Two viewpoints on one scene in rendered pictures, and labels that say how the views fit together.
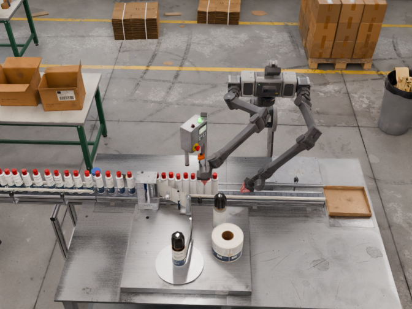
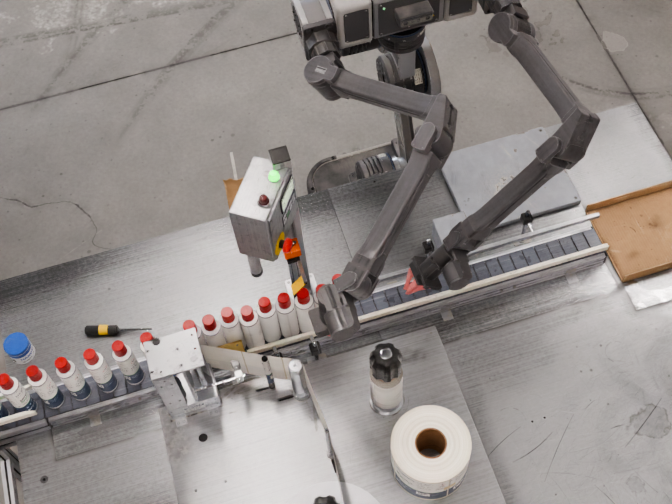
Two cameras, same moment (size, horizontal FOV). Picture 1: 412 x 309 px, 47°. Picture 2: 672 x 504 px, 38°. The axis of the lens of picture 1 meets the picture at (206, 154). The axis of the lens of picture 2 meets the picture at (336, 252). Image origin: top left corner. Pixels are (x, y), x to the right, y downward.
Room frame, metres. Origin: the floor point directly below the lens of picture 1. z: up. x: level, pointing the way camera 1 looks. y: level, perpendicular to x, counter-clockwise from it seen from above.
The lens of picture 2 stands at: (1.12, 0.23, 3.34)
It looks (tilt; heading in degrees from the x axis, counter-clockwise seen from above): 59 degrees down; 346
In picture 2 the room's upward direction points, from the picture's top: 6 degrees counter-clockwise
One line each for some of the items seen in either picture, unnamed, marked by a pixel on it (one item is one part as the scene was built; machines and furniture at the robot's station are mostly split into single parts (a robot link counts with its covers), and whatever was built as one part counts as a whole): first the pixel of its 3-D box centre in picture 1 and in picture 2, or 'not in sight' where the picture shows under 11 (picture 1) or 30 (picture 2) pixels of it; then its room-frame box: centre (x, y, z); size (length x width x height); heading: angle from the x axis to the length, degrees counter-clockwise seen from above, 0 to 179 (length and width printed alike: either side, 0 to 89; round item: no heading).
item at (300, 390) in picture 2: (188, 205); (298, 379); (2.14, 0.12, 0.97); 0.05 x 0.05 x 0.19
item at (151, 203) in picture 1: (148, 189); (182, 372); (2.25, 0.40, 1.01); 0.14 x 0.13 x 0.26; 88
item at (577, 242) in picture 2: (209, 196); (330, 322); (2.33, -0.03, 0.86); 1.65 x 0.08 x 0.04; 88
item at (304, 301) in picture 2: (200, 184); (305, 310); (2.33, 0.04, 0.98); 0.05 x 0.05 x 0.20
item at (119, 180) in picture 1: (120, 182); (99, 369); (2.35, 0.61, 0.98); 0.05 x 0.05 x 0.20
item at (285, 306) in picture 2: (193, 184); (287, 314); (2.33, 0.09, 0.98); 0.05 x 0.05 x 0.20
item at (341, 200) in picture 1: (346, 200); (651, 229); (2.30, -1.02, 0.85); 0.30 x 0.26 x 0.04; 88
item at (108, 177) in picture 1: (110, 182); (71, 377); (2.35, 0.69, 0.98); 0.05 x 0.05 x 0.20
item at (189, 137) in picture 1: (194, 133); (265, 210); (2.42, 0.08, 1.38); 0.17 x 0.10 x 0.19; 143
